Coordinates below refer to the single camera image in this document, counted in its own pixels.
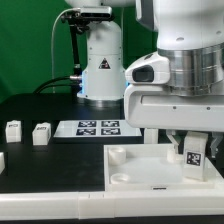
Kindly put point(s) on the white sheet with AprilTags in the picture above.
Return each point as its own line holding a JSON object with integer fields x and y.
{"x": 95, "y": 128}

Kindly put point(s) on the black camera on stand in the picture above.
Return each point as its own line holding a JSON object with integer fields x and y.
{"x": 88, "y": 14}

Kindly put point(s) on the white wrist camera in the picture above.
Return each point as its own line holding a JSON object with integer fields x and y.
{"x": 151, "y": 69}

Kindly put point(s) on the white obstacle fence bar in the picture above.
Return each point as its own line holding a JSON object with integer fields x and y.
{"x": 94, "y": 205}

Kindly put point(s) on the white square tabletop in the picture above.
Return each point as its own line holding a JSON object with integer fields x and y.
{"x": 142, "y": 167}

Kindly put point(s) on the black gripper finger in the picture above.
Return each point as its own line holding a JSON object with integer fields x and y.
{"x": 175, "y": 139}
{"x": 217, "y": 137}

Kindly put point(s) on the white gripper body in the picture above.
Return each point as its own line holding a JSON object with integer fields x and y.
{"x": 148, "y": 106}

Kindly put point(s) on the white part at left edge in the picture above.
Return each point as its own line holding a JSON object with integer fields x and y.
{"x": 2, "y": 162}

